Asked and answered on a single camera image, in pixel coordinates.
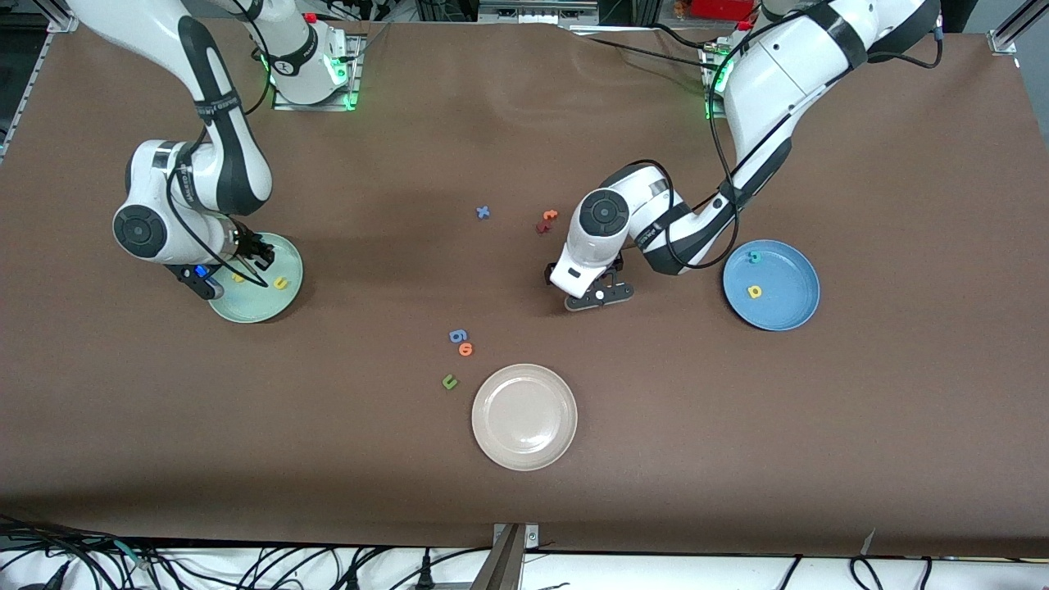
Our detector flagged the brown table cover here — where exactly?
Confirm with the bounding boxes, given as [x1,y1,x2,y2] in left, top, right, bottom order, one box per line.
[0,15,1049,558]

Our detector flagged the blue plate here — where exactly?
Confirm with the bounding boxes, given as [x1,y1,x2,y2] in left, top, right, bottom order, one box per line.
[723,239,820,332]

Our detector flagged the teal cable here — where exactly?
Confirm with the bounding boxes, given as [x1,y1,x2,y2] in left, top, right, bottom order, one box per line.
[107,537,152,570]

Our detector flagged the black thick cable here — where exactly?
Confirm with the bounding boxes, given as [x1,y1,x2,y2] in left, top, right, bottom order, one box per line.
[0,515,116,558]

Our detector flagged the aluminium frame rail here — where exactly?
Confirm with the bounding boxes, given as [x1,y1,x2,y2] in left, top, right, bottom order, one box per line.
[0,0,81,165]

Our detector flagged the green plate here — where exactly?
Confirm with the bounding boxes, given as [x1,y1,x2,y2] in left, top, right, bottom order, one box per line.
[209,233,304,325]

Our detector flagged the red box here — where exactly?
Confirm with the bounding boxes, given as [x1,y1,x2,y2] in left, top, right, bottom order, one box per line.
[688,0,759,21]

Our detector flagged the black looped cable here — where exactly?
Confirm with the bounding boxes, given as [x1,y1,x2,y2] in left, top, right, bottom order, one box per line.
[848,556,886,590]

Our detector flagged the aluminium frame corner bracket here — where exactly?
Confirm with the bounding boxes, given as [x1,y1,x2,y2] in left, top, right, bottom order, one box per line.
[988,0,1049,57]

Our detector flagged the aluminium profile beam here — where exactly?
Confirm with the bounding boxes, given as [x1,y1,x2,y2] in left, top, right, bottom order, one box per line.
[471,523,539,590]

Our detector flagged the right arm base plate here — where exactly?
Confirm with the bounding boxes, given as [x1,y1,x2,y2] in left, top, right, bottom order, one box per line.
[273,33,364,111]

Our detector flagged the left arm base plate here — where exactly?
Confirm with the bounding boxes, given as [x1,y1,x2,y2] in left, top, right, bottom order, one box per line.
[701,43,732,120]

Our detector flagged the black cable on table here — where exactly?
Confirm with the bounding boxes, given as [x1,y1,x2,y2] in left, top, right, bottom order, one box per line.
[574,23,724,68]

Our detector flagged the beige plate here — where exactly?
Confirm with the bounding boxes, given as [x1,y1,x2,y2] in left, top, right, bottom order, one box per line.
[471,364,579,472]

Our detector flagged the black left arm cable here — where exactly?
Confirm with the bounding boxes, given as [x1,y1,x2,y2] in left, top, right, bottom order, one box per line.
[623,25,943,273]

